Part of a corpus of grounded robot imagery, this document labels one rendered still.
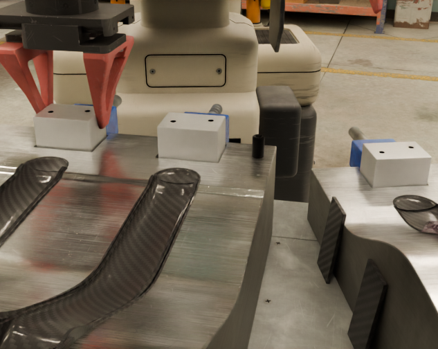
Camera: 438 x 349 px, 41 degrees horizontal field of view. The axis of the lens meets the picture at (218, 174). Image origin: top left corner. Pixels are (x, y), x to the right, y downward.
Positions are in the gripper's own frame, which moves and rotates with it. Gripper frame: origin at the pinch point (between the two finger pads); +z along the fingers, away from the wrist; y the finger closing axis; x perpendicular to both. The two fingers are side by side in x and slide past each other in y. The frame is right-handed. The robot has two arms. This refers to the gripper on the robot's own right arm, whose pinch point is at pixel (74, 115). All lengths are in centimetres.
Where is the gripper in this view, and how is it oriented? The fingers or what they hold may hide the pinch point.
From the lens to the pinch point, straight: 53.4
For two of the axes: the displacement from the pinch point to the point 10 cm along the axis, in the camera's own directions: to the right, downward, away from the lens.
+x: 1.9, -4.3, 8.8
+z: 0.0, 9.0, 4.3
